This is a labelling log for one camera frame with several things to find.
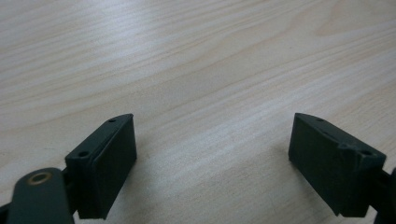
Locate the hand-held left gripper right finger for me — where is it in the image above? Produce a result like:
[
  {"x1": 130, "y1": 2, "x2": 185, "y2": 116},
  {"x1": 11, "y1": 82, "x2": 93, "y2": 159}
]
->
[{"x1": 288, "y1": 112, "x2": 388, "y2": 218}]

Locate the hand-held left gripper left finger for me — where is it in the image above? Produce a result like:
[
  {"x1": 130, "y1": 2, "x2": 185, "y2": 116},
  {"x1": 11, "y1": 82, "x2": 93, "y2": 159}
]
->
[{"x1": 64, "y1": 113, "x2": 138, "y2": 220}]

